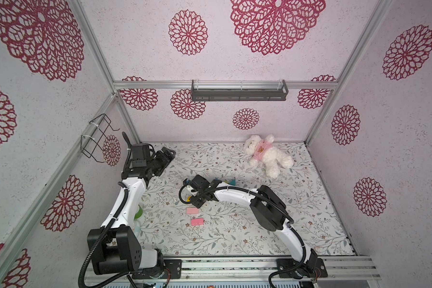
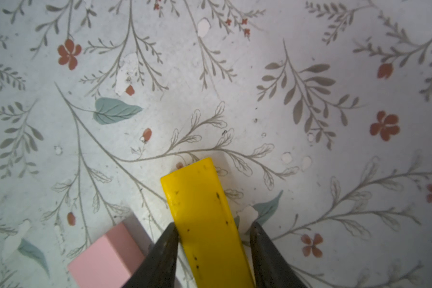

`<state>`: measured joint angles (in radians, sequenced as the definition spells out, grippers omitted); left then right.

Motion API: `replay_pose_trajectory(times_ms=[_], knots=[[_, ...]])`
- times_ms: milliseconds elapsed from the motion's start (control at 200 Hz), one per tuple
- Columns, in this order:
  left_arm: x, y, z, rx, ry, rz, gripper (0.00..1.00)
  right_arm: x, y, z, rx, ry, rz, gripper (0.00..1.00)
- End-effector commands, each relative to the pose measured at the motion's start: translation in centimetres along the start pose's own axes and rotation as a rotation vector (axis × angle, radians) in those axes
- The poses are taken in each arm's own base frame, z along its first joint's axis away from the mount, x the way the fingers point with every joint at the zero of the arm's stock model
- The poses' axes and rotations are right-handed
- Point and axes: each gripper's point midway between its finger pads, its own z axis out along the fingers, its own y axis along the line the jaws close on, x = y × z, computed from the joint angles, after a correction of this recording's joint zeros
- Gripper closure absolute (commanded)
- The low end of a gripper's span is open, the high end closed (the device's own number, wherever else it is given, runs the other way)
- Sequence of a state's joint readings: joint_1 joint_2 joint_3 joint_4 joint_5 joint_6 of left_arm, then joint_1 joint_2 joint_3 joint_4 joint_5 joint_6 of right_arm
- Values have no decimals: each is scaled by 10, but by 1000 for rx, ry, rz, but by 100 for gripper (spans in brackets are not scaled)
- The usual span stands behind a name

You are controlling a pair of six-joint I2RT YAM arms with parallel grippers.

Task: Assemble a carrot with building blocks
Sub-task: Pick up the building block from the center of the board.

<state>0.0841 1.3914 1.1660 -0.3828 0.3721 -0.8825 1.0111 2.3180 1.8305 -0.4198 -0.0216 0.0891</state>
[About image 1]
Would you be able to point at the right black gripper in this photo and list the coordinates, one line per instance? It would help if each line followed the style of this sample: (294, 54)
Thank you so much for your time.
(198, 198)

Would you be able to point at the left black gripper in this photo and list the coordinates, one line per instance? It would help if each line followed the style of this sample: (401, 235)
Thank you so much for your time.
(165, 160)

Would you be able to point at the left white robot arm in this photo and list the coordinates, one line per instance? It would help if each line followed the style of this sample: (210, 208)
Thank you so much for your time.
(114, 248)

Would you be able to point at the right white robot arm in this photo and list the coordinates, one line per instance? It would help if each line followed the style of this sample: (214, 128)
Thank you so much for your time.
(270, 212)

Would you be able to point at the light pink block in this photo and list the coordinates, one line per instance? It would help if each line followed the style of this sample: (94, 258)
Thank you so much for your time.
(192, 211)

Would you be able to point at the hot pink block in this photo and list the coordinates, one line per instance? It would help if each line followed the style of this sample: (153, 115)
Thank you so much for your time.
(197, 222)

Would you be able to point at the green tape roll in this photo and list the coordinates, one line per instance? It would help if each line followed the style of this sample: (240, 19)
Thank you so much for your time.
(139, 213)

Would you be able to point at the white teddy bear pink shirt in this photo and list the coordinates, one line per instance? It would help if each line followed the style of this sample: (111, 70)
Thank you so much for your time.
(263, 151)

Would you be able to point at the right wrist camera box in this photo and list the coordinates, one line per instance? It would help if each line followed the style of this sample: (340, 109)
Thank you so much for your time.
(199, 183)

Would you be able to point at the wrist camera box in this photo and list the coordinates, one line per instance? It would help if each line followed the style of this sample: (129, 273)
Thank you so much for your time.
(199, 183)
(142, 151)

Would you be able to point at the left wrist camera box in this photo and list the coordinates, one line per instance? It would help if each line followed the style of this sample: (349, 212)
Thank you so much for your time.
(142, 151)

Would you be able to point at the black wall shelf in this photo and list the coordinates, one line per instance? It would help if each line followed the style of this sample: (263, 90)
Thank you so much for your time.
(239, 93)

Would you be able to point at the black wire wall rack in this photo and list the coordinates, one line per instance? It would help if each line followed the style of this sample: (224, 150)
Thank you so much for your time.
(90, 142)

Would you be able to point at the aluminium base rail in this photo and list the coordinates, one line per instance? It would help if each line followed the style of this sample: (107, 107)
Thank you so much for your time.
(258, 268)

